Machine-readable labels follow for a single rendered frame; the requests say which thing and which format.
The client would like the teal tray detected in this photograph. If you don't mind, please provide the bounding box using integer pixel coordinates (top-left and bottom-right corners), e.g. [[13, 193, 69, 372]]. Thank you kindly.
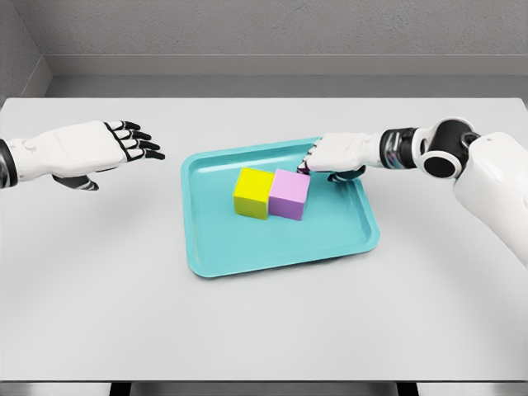
[[181, 136, 381, 281]]

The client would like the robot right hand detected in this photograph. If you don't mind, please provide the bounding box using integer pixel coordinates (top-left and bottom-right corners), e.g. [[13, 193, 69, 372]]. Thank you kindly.
[[296, 131, 369, 183]]

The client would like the pink cube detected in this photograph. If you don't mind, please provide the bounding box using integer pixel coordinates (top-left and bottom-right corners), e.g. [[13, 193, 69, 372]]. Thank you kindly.
[[268, 167, 312, 222]]

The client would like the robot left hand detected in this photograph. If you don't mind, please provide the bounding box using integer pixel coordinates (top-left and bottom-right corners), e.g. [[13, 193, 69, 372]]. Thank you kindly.
[[43, 120, 167, 191]]

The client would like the yellow cube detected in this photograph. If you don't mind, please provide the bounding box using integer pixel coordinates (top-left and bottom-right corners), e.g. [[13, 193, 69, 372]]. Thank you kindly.
[[233, 167, 276, 219]]

